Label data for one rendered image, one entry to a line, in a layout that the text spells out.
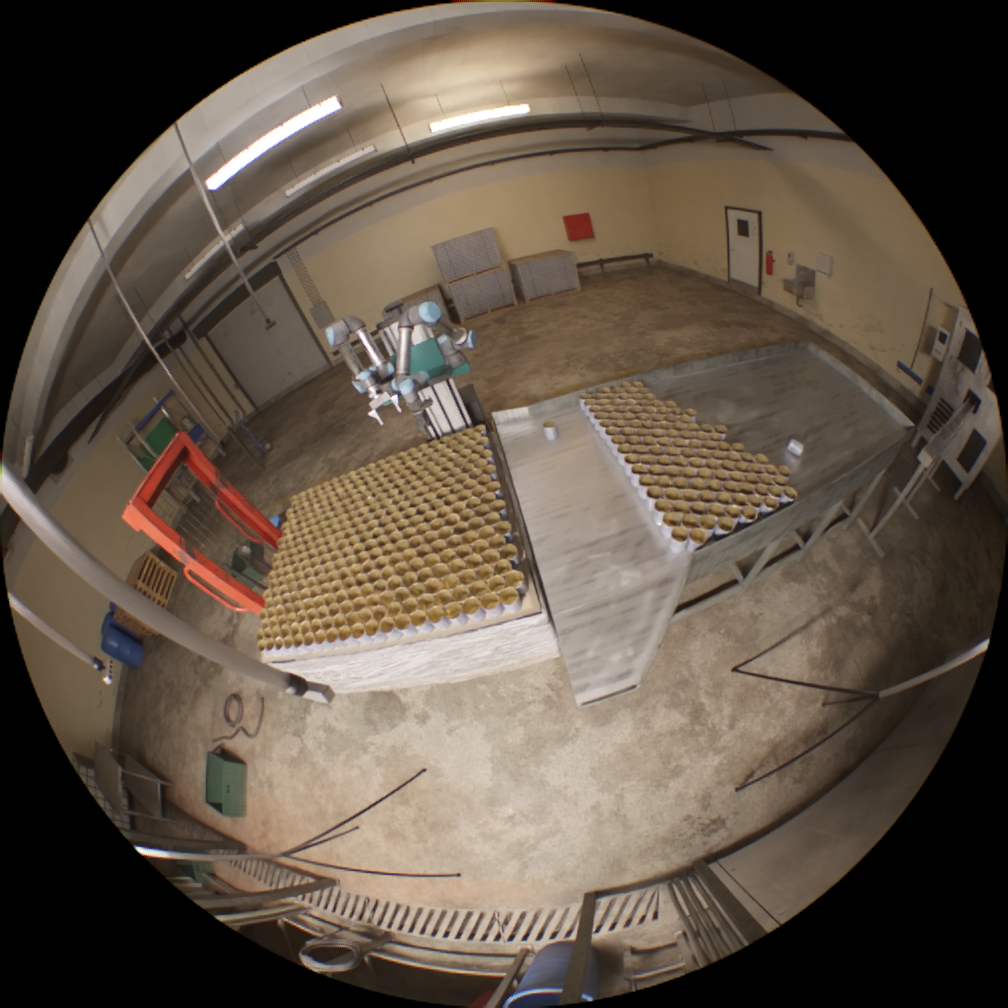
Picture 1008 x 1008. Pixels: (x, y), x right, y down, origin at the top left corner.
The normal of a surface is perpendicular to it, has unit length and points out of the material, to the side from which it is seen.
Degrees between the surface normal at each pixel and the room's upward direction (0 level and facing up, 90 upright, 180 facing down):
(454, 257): 90
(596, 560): 0
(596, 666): 0
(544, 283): 89
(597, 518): 0
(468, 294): 89
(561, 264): 89
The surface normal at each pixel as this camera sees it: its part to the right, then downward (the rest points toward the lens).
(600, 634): -0.27, -0.62
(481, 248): 0.18, 0.73
